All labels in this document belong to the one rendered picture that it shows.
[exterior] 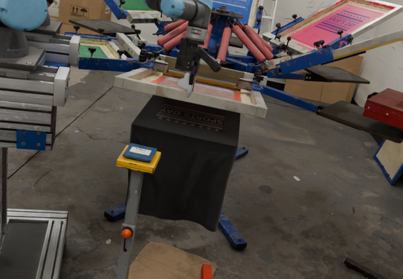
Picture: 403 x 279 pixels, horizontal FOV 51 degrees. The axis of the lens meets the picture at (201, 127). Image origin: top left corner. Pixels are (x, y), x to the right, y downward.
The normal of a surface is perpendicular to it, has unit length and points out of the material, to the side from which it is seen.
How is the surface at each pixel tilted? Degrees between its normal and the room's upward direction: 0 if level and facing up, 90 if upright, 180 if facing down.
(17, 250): 0
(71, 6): 90
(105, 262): 0
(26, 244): 0
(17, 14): 96
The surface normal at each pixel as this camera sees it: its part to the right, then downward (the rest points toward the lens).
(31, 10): 0.53, 0.50
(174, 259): 0.18, -0.91
